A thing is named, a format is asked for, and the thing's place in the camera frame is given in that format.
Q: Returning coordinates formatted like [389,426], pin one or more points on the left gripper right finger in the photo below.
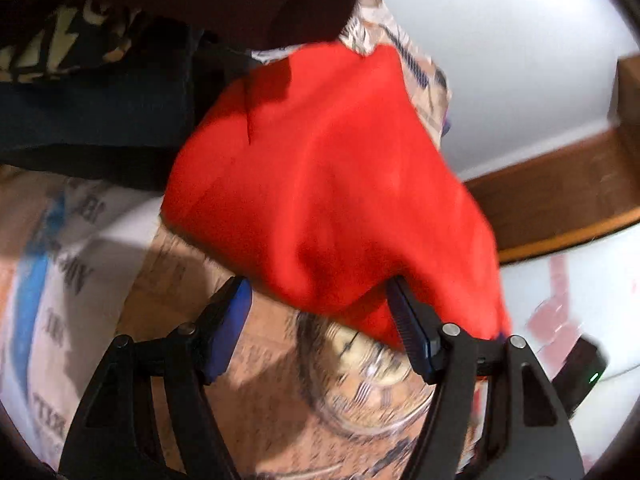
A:
[526,433]

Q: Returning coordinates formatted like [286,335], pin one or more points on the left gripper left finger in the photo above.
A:
[114,433]

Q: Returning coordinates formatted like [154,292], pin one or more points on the red zip sweatshirt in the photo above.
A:
[314,177]

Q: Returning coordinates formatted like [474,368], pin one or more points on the newspaper print bed sheet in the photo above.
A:
[85,261]

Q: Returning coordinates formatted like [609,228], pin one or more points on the black folded garment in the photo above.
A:
[123,122]

